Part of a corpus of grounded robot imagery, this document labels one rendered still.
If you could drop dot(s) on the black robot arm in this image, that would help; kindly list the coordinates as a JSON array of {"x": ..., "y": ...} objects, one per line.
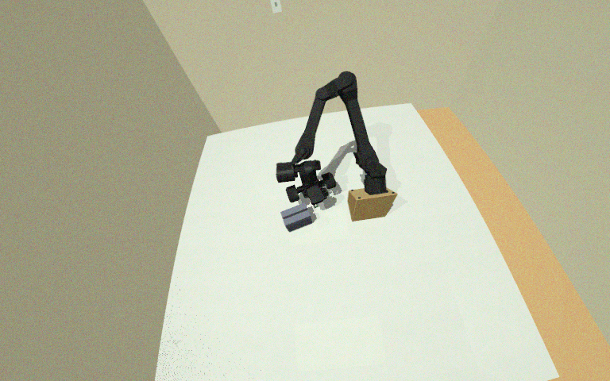
[{"x": 344, "y": 85}]

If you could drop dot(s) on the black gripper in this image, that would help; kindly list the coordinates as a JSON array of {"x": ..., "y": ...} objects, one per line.
[{"x": 292, "y": 192}]

